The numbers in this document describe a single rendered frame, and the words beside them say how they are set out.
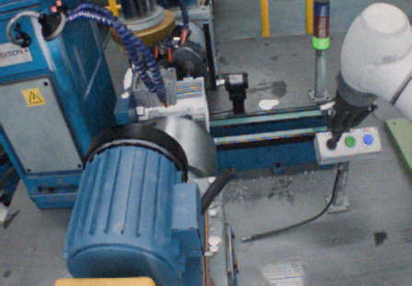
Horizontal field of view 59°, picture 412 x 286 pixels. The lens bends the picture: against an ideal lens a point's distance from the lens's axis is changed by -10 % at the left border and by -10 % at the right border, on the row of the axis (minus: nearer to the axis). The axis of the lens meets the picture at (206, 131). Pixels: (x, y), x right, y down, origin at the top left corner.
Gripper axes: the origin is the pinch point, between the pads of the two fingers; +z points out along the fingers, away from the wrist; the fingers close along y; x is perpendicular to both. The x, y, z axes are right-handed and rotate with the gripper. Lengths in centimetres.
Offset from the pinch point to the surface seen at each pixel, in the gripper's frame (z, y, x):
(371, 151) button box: 8.0, -10.3, 3.2
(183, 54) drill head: 26, 38, -45
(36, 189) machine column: 27, 89, -1
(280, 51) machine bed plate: 74, -3, -75
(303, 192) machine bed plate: 35.3, 4.6, 4.6
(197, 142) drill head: 1.6, 33.3, -1.7
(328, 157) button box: 8.1, 1.3, 3.5
